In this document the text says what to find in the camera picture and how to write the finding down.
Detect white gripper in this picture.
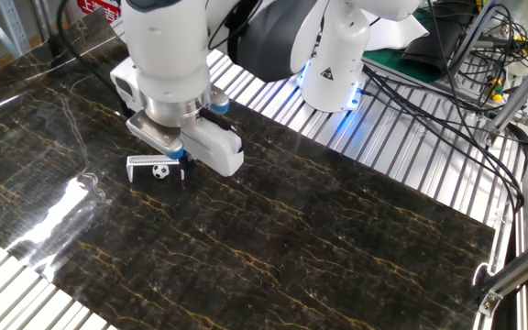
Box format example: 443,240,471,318
109,57,246,181

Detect white mesh toy goal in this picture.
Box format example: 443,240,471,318
126,154,186,183

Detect dark marble pattern mat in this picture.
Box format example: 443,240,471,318
0,7,497,330

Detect red and white sign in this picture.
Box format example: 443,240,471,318
76,0,123,24

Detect perforated steel upright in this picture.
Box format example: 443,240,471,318
0,0,32,57

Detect green table mat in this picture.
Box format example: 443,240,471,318
362,0,444,84

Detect black curved pouch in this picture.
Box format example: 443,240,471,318
400,17,466,77

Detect silver wrist-mounted camera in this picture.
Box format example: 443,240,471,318
125,89,231,160

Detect black cable bundle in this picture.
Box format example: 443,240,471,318
359,0,528,215

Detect aluminium profile post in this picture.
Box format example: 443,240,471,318
451,0,498,79
483,45,528,144

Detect yellow handled screwdriver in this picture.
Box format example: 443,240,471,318
488,76,505,104

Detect aluminium profile with corner bracket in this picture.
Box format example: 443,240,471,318
477,237,528,318

